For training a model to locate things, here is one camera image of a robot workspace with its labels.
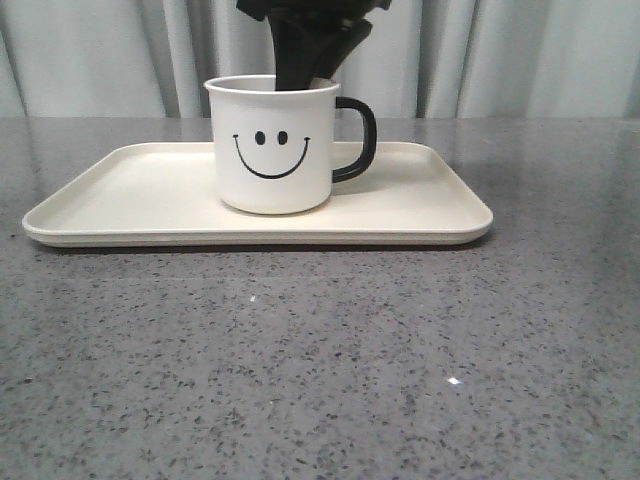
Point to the white smiley mug black handle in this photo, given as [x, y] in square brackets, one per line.
[273, 148]

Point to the grey-white curtain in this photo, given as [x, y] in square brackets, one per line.
[423, 59]

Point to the cream rectangular tray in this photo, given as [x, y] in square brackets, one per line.
[164, 194]

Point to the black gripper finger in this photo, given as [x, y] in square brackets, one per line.
[333, 41]
[292, 43]

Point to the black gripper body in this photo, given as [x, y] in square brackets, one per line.
[349, 9]

